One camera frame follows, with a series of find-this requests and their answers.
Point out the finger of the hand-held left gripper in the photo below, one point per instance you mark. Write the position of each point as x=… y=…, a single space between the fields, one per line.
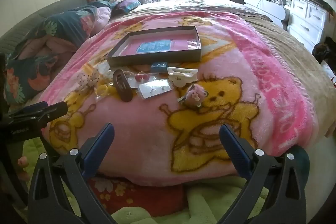
x=57 y=110
x=34 y=108

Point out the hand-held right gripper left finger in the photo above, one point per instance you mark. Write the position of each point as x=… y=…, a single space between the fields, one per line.
x=101 y=145

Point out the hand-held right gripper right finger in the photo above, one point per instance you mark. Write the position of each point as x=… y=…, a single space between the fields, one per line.
x=236 y=150

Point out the polka-dot fabric bow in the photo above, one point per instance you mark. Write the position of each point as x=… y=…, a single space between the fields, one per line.
x=88 y=78

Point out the brown oval hair clip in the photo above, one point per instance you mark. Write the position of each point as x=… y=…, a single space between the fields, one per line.
x=123 y=87

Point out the clear earring packet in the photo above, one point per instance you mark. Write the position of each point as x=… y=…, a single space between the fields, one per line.
x=155 y=90

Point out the white hair claw clip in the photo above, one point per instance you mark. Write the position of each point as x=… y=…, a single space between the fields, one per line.
x=181 y=75

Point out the small blue box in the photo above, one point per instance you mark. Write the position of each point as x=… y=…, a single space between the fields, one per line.
x=159 y=67

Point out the shallow cardboard box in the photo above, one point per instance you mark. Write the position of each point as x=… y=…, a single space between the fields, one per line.
x=178 y=43

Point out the person's left hand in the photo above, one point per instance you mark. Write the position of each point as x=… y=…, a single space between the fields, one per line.
x=22 y=161

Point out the pink printed blanket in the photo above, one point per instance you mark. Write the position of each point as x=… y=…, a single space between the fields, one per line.
x=147 y=134

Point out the red flowered cushion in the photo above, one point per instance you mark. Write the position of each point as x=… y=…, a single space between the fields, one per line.
x=136 y=195

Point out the dark floral quilt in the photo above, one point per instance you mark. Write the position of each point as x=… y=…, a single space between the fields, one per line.
x=63 y=24

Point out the grey padded headboard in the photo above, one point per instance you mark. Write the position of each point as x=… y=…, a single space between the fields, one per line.
x=31 y=16

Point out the beige bedspread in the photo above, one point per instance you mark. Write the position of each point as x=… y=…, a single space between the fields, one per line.
x=283 y=48

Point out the pink booklet with blue label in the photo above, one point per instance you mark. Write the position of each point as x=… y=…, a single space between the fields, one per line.
x=155 y=46

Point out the purple pillow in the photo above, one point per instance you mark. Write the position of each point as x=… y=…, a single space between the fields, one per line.
x=127 y=5

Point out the dark cloth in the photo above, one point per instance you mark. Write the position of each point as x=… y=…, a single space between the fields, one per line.
x=325 y=53

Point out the white rounded furniture panel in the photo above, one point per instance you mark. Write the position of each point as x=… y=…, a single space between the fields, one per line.
x=267 y=7

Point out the white drawer dresser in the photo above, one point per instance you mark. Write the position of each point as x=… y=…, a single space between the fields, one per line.
x=309 y=19

